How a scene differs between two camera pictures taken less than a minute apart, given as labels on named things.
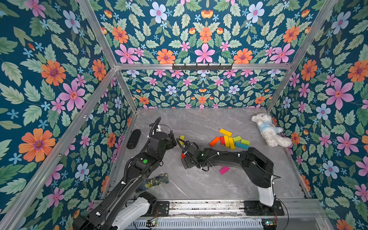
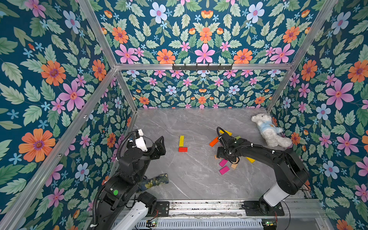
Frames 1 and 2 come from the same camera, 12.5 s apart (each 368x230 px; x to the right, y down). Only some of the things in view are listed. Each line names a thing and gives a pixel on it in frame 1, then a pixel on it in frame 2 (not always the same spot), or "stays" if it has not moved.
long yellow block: (182, 137) stays
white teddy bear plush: (269, 131) stays
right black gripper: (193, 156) → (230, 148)
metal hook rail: (202, 67) stays
